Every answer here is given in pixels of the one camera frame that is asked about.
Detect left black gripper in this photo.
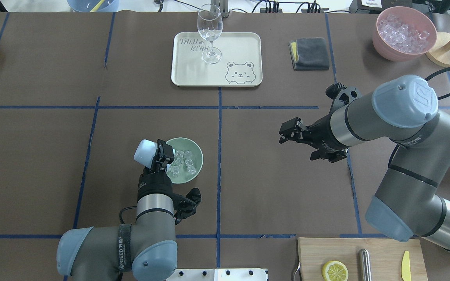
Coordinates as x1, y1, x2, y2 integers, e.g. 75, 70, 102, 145
137, 139, 175, 200

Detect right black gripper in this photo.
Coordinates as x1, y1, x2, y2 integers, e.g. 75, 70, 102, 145
279, 117, 348, 162

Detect light blue cup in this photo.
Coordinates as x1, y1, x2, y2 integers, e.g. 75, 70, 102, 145
133, 139, 157, 169

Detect green bowl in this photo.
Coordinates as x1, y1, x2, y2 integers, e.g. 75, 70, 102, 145
166, 137, 204, 184

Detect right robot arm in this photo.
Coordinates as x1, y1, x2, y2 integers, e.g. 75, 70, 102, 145
279, 66, 450, 252

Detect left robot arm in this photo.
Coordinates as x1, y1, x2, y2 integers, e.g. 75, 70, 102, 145
56, 139, 177, 281

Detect clear ice cubes in bowl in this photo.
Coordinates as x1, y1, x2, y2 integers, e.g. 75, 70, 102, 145
166, 150, 198, 177

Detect pink bowl with ice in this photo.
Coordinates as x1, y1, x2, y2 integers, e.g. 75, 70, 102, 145
373, 6, 437, 62

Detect blue bowl with fork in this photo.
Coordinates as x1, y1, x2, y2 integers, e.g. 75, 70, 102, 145
67, 0, 120, 12

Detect grey folded cloth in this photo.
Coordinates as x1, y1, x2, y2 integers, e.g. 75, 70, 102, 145
289, 37, 330, 71

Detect cream bear tray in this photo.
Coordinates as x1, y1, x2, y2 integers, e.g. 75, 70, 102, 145
171, 32, 263, 87

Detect lemon half slice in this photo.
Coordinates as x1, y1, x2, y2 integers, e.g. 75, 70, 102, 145
321, 260, 349, 281

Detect bamboo cutting board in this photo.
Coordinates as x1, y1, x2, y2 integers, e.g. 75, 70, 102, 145
298, 238, 428, 281

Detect steel muddler black tip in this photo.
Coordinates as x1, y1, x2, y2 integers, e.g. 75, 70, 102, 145
359, 249, 372, 281

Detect clear wine glass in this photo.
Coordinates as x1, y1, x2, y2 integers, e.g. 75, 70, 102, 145
197, 4, 223, 64

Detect yellow plastic knife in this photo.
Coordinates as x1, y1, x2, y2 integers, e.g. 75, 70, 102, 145
400, 250, 411, 281

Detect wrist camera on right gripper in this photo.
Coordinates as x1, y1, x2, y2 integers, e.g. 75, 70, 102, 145
325, 82, 363, 112

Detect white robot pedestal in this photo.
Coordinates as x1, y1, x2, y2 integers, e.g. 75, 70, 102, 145
166, 268, 269, 281

